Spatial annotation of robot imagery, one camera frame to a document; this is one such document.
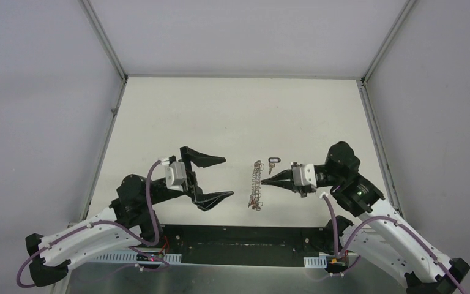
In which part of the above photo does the black tag key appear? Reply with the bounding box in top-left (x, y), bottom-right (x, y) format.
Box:
top-left (268, 157), bottom-right (282, 175)

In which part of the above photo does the metal disc with keyrings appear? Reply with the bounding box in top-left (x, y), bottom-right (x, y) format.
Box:
top-left (248, 160), bottom-right (264, 211)

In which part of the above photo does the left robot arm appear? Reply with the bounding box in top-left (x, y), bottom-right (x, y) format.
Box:
top-left (16, 146), bottom-right (234, 288)

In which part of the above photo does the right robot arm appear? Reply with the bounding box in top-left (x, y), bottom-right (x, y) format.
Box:
top-left (261, 141), bottom-right (470, 293)

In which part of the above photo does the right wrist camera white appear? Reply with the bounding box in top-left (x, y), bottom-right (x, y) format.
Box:
top-left (291, 162), bottom-right (317, 188)

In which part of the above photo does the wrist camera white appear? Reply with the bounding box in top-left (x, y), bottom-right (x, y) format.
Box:
top-left (160, 156), bottom-right (187, 192)
top-left (291, 162), bottom-right (317, 188)

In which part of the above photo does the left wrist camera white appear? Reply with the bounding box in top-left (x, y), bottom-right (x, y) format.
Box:
top-left (160, 156), bottom-right (187, 192)

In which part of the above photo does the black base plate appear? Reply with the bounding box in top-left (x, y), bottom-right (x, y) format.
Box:
top-left (159, 223), bottom-right (334, 267)

